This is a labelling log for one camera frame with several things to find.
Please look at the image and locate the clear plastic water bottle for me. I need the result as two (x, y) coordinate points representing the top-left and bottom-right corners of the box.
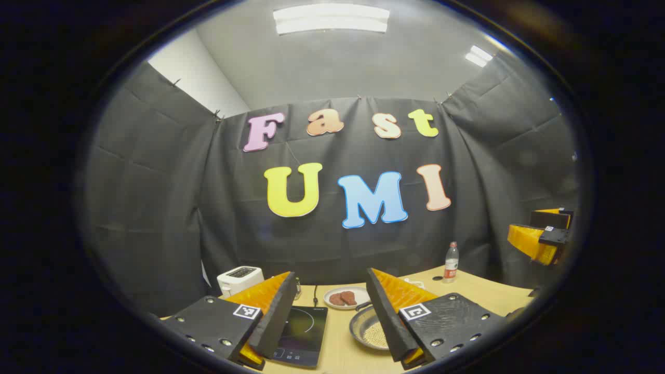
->
(443, 242), (460, 284)

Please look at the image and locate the black induction cooktop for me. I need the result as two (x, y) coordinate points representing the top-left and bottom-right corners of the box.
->
(270, 305), (329, 368)

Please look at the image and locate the black backdrop cloth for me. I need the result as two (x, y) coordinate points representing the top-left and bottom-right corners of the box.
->
(86, 52), (580, 317)

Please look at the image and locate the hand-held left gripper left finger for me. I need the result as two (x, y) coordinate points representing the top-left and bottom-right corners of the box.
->
(161, 271), (298, 370)

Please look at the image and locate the long ceiling light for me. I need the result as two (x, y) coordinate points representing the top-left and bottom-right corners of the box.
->
(273, 4), (390, 35)

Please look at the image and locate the stainless steel pot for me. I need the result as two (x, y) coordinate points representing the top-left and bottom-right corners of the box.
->
(349, 301), (396, 351)

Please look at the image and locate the white round plate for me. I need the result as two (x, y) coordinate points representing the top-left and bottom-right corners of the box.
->
(324, 286), (371, 311)

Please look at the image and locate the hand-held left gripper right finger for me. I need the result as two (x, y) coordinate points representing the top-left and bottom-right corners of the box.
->
(366, 268), (507, 370)

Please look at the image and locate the small ceiling light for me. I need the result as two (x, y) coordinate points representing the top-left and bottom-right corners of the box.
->
(465, 45), (493, 68)

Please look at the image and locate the pile of soybeans in pot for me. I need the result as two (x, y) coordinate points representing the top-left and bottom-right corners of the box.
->
(362, 322), (389, 349)

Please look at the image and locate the white toaster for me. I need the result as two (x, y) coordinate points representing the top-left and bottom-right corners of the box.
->
(217, 266), (264, 298)

